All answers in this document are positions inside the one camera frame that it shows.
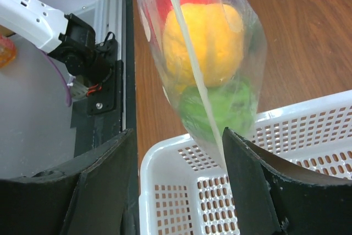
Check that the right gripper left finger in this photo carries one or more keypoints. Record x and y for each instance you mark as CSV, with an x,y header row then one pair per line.
x,y
86,195

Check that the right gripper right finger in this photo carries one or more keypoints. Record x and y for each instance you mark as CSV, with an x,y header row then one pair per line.
x,y
275,196

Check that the green fake custard apple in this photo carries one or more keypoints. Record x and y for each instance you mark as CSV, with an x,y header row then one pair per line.
x,y
233,105

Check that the polka dot zip bag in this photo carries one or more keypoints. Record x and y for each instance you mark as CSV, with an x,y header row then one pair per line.
x,y
251,67

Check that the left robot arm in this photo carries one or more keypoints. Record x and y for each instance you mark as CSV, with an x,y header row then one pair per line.
x,y
63,37

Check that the white plastic basket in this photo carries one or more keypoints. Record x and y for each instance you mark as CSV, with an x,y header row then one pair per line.
x,y
184,191

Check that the orange object on floor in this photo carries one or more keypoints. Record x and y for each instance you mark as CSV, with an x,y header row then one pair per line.
x,y
8,51

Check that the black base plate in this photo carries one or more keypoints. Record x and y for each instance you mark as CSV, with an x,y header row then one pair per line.
x,y
112,107

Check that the aluminium frame rail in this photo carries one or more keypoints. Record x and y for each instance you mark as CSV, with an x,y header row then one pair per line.
x,y
110,16

